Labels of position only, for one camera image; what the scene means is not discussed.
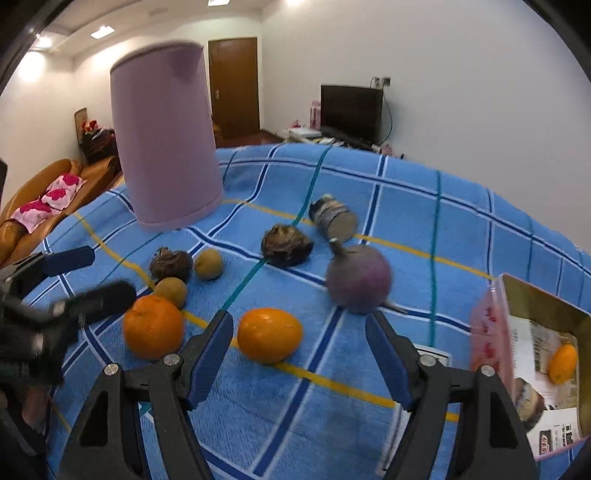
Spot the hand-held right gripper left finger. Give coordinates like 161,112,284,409
58,310,235,480

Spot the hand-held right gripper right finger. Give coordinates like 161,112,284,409
365,310,541,480

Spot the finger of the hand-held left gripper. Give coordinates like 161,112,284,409
48,281,137,344
0,246,96,298

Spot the oval orange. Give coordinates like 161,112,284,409
237,308,304,364

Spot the round orange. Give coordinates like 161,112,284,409
123,295,185,361

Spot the tan kiwi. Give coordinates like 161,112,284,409
152,277,188,309
194,248,225,280

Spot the small dark brown water chestnut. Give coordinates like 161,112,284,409
148,247,194,282

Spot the pink gold-lined box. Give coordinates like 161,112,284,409
468,273,591,462

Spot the small orange kumquat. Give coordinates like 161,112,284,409
549,342,579,385

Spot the person's left hand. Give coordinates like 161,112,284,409
22,387,51,433

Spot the pink floral cushion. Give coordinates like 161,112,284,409
41,173,88,210
10,198,54,234

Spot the round purple turnip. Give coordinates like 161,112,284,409
325,237,407,315

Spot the orange leather sofa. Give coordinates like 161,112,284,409
0,156,125,268

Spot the large dark brown water chestnut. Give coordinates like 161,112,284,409
261,224,314,267

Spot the metal can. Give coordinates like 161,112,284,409
310,194,358,243

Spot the lavender electric kettle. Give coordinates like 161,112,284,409
110,41,225,232

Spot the blue plaid blanket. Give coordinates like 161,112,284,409
21,143,591,480

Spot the white television stand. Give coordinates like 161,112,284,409
283,127,407,160

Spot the brown wooden door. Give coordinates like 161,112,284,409
208,38,258,141

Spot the black television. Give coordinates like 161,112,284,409
320,84,385,145

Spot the television power cable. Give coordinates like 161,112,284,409
381,102,396,145

